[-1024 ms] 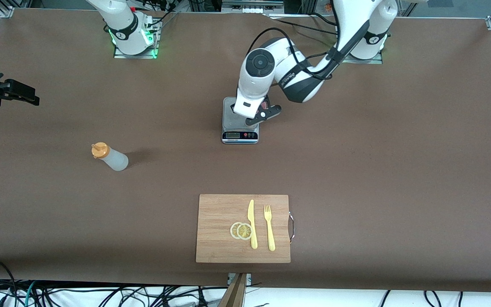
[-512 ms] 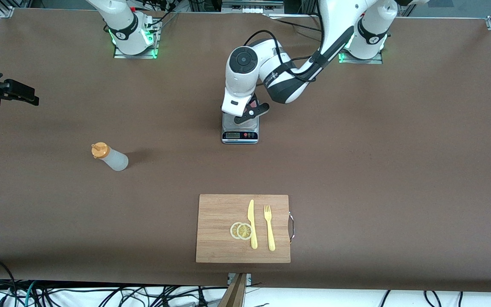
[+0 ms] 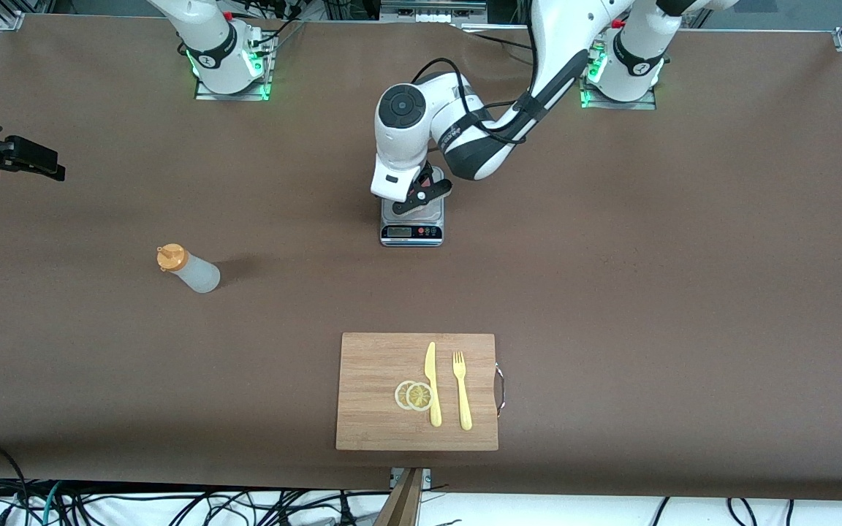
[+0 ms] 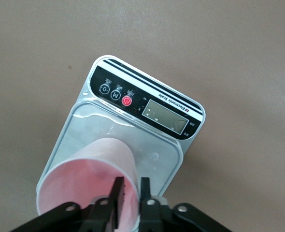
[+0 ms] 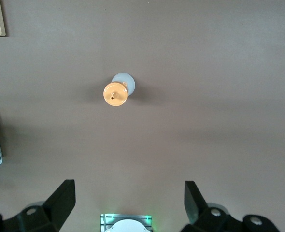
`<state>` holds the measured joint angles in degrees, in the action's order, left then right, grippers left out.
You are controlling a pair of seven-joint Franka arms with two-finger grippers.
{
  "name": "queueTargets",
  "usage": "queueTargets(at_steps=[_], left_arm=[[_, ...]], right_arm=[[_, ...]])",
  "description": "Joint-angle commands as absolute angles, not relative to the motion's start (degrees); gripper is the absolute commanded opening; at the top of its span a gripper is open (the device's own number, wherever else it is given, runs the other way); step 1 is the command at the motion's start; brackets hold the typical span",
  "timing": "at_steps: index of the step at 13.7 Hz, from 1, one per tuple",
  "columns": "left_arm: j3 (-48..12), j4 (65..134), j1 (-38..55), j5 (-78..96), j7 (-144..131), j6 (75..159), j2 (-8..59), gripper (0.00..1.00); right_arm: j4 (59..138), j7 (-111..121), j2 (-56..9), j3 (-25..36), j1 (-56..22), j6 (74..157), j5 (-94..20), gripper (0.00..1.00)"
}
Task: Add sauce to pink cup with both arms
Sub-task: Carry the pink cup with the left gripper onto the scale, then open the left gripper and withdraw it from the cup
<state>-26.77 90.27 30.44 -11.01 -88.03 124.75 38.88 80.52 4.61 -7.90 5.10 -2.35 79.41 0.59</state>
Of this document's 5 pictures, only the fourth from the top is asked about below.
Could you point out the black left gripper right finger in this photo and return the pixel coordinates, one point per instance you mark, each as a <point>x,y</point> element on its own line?
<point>146,193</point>

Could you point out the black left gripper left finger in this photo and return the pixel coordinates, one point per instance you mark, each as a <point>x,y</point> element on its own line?
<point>119,193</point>

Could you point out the pink plastic cup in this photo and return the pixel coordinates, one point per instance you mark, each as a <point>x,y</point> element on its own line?
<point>104,154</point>

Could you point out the silver digital kitchen scale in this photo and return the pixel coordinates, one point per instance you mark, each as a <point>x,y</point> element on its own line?
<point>161,113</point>

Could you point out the brown table cover sheet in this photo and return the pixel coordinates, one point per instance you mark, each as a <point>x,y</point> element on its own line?
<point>36,48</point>

